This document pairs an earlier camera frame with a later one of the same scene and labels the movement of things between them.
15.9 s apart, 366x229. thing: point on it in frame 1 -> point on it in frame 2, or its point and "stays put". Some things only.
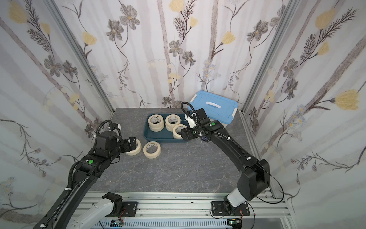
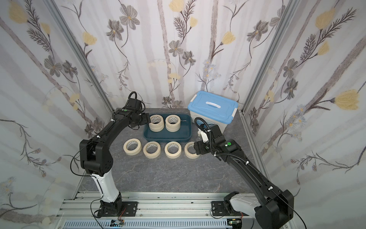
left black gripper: x=127 y=148 -> x=146 y=119
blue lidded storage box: x=216 y=107 stays put
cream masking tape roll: x=156 y=123 stays put
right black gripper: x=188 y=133 -> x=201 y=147
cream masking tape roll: x=176 y=136 -> x=173 y=150
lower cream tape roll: x=156 y=127 stays put
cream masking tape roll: x=136 y=151 stays put
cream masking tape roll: x=152 y=149 stays put
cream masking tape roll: x=171 y=120 stays put
